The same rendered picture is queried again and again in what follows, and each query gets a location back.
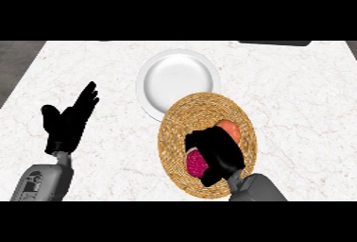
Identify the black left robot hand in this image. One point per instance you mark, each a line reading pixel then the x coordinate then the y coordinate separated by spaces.
pixel 69 126

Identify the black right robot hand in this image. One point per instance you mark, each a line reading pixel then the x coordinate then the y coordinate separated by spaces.
pixel 218 148

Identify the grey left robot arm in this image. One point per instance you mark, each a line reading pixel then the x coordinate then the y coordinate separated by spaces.
pixel 44 182

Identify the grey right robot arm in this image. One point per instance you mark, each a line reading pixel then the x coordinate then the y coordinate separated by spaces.
pixel 252 188

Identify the pink frosted cupcake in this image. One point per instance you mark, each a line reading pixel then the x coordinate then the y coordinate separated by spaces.
pixel 196 164

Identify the woven wicker round placemat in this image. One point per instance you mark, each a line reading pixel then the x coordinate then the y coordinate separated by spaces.
pixel 186 123

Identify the white round plate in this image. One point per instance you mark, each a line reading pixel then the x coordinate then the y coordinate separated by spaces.
pixel 178 82

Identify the orange round fruit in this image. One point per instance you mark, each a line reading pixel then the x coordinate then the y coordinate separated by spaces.
pixel 231 129

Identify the dark grey flat appliance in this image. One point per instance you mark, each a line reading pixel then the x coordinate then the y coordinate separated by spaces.
pixel 274 43

